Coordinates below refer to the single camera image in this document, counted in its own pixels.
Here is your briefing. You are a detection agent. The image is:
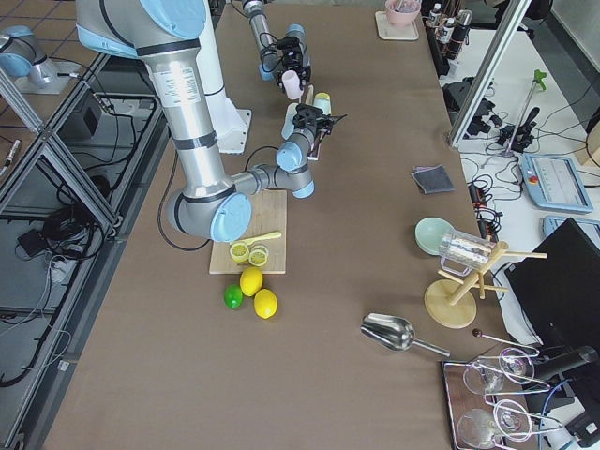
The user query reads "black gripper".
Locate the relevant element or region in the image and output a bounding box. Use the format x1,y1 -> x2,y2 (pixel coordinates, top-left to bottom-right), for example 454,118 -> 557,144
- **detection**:
276,37 -> 311,91
293,103 -> 336,138

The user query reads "pink plastic cup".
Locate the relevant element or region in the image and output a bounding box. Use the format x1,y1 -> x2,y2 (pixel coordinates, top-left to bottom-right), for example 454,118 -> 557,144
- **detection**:
281,70 -> 303,100

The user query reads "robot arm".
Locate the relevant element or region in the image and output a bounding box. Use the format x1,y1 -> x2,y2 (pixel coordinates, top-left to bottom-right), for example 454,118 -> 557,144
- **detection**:
242,1 -> 311,100
76,0 -> 337,242

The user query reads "white plastic cup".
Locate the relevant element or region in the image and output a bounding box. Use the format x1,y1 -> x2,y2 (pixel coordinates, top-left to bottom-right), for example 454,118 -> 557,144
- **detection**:
286,103 -> 298,116

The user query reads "yellow plastic cup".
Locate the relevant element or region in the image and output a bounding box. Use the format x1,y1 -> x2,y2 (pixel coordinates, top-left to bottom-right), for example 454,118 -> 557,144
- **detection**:
312,92 -> 331,114

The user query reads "light blue plastic cup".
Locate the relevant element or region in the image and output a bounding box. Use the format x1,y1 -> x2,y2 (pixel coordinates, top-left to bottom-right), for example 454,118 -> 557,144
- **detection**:
281,111 -> 295,140

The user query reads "wooden cutting board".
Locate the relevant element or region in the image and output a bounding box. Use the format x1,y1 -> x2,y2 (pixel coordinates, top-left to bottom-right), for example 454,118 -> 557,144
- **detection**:
208,190 -> 288,275

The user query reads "cream plastic tray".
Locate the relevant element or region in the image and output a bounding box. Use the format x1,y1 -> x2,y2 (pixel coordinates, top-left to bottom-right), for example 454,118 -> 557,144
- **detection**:
375,11 -> 419,41

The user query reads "pink bowl with ice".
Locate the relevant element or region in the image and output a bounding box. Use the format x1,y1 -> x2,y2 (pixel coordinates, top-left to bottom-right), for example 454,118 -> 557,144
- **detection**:
384,0 -> 421,26

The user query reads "grey folded cloth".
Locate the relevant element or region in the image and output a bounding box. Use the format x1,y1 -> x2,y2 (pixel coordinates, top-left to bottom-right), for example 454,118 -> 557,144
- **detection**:
411,165 -> 455,194

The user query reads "yellow plastic knife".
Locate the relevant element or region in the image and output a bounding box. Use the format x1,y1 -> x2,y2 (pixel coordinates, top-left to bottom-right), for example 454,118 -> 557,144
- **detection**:
242,231 -> 282,245

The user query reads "lemon slice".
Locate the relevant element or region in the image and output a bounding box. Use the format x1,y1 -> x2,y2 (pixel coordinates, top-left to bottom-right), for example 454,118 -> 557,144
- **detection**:
247,245 -> 269,267
229,242 -> 249,263

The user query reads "green bowl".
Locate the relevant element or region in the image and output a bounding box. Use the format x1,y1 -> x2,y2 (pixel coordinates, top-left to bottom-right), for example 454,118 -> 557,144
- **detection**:
414,217 -> 454,256

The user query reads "yellow lemon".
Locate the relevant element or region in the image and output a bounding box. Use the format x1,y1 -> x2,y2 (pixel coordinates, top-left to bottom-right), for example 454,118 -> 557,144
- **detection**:
239,266 -> 263,297
254,289 -> 278,319

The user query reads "green lime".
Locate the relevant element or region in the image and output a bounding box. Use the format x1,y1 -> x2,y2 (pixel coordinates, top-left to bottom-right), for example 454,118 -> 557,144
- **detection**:
223,284 -> 245,309

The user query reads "glass mug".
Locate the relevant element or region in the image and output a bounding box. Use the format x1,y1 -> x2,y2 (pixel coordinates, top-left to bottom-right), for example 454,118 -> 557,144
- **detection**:
439,229 -> 495,278

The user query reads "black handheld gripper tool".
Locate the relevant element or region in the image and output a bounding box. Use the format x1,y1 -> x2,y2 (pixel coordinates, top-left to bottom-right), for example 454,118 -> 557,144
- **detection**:
496,107 -> 540,153

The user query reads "wooden mug tree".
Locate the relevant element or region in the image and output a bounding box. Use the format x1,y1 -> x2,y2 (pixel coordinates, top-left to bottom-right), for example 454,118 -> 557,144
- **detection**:
424,241 -> 548,329

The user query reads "metal scoop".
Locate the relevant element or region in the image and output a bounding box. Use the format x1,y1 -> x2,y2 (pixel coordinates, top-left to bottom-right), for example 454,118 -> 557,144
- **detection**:
360,312 -> 451,358

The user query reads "blue teach pendant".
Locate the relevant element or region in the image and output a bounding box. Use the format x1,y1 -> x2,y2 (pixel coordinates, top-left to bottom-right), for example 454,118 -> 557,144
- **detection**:
542,215 -> 600,240
519,154 -> 593,214

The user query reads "black monitor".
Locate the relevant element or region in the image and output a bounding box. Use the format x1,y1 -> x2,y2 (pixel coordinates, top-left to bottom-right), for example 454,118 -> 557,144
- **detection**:
504,218 -> 599,349

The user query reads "black glass rack tray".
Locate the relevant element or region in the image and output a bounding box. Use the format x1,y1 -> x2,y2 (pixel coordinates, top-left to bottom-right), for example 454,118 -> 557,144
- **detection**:
440,358 -> 600,450

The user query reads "white wire cup rack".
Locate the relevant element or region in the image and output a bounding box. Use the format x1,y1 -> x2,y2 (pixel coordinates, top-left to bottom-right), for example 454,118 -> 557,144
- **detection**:
283,83 -> 332,161

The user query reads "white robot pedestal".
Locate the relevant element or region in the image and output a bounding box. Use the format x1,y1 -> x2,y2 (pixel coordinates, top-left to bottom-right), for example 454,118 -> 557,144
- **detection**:
196,0 -> 251,155

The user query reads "aluminium frame post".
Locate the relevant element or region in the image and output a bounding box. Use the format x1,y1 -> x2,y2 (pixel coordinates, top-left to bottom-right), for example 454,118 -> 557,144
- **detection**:
448,0 -> 531,150

